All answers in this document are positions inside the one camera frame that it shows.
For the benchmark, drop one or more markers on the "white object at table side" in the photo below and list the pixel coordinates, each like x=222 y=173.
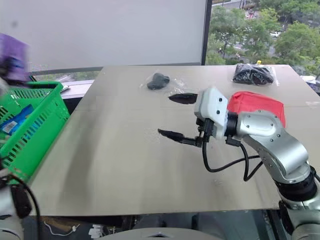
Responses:
x=309 y=78

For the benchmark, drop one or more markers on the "small yellow object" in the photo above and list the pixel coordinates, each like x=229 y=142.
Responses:
x=259 y=61

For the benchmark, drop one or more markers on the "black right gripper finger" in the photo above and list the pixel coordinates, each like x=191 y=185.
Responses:
x=184 y=98
x=175 y=136

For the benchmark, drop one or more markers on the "green plastic basket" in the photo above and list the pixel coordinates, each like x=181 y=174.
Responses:
x=37 y=125

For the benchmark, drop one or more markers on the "blue packaged item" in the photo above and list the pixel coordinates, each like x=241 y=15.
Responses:
x=15 y=122

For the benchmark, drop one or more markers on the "red fabric pouch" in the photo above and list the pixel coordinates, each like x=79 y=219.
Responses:
x=260 y=106

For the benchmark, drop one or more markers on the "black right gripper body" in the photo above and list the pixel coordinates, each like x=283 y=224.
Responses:
x=207 y=130

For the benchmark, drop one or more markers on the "white roller blind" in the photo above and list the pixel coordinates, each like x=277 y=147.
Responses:
x=100 y=32

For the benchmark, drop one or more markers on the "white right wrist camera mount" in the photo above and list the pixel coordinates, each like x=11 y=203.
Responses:
x=212 y=107

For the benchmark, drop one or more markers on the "purple snack package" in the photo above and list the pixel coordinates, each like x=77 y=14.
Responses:
x=15 y=50

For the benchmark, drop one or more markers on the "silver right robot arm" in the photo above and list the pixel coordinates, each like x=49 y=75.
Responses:
x=275 y=142

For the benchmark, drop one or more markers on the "black window frame post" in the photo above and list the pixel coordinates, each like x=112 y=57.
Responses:
x=206 y=32

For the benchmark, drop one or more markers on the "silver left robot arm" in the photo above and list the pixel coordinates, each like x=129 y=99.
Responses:
x=6 y=207

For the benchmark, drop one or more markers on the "small black item in clear bag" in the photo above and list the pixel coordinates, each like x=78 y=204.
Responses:
x=158 y=81

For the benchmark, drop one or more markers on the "large black bundle in clear bag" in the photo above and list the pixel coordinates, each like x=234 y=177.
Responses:
x=252 y=73

